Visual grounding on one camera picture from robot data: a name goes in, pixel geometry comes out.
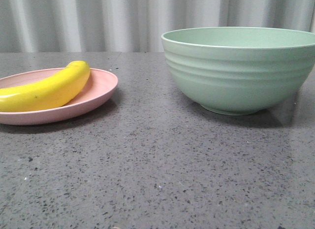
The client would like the yellow banana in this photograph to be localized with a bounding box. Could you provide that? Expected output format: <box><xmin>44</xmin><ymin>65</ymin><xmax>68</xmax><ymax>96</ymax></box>
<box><xmin>0</xmin><ymin>61</ymin><xmax>91</xmax><ymax>112</ymax></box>

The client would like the green ribbed bowl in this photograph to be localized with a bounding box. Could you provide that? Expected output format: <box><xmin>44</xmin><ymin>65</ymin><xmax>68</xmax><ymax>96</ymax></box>
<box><xmin>161</xmin><ymin>27</ymin><xmax>315</xmax><ymax>115</ymax></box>

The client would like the pink plate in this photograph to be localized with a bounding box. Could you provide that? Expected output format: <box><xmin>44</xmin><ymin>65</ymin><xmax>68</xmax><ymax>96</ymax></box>
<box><xmin>0</xmin><ymin>68</ymin><xmax>118</xmax><ymax>126</ymax></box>

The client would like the white curtain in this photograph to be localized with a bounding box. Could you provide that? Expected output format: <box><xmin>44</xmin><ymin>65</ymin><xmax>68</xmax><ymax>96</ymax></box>
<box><xmin>0</xmin><ymin>0</ymin><xmax>315</xmax><ymax>53</ymax></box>

